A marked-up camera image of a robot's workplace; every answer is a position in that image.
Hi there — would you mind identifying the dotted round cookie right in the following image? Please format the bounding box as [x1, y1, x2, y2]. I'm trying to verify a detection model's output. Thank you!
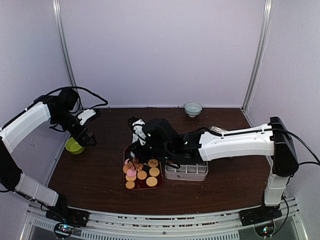
[149, 167, 160, 177]

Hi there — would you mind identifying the right aluminium frame post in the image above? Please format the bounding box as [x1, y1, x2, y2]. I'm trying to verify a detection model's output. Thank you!
[242, 0, 274, 114]

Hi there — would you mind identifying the pale blue ceramic bowl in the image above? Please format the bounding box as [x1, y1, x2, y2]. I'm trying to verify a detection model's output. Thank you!
[183, 101, 203, 118]

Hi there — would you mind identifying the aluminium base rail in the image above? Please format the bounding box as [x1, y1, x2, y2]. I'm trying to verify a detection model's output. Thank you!
[21, 196, 310, 240]

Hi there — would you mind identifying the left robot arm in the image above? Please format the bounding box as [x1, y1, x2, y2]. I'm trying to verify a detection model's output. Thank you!
[0, 86, 101, 227]

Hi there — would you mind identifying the round cookie with pink cross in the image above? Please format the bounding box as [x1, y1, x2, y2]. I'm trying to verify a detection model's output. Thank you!
[147, 159, 159, 168]

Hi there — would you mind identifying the green plastic bowl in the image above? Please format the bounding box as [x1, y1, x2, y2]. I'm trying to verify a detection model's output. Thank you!
[65, 137, 85, 155]

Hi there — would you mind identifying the bottom left round cookie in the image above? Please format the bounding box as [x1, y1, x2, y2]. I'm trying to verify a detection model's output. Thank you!
[125, 181, 135, 190]

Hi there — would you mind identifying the white divided cookie tin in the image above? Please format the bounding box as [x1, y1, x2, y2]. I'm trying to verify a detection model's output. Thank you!
[164, 161, 209, 182]

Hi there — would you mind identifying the smooth round tan cookie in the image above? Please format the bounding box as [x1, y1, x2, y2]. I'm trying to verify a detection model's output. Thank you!
[137, 170, 148, 180]

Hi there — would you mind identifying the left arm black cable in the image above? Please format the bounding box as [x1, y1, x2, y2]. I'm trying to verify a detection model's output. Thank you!
[44, 86, 109, 107]

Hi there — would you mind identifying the dark red cookie tray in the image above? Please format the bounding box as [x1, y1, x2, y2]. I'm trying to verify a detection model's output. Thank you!
[122, 148, 164, 191]

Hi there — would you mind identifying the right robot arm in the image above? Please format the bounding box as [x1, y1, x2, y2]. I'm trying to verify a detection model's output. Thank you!
[127, 116, 299, 226]

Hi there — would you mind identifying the large round tan cookie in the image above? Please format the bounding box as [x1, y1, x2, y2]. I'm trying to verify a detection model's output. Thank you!
[146, 176, 158, 188]

